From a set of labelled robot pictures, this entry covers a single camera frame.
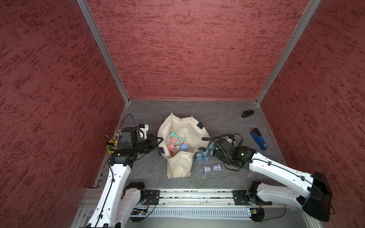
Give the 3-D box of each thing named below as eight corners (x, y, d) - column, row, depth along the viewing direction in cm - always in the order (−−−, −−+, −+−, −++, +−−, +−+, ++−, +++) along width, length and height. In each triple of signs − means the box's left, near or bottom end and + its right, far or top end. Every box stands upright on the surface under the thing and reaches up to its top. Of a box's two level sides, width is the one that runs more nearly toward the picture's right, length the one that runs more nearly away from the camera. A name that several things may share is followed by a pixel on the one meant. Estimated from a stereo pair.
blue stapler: (262, 151, 94) (265, 148, 91) (249, 132, 104) (252, 128, 100) (266, 149, 95) (270, 146, 92) (253, 131, 105) (256, 127, 101)
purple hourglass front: (204, 173, 84) (204, 171, 81) (202, 168, 87) (203, 165, 83) (220, 171, 85) (221, 169, 82) (218, 165, 88) (219, 163, 84)
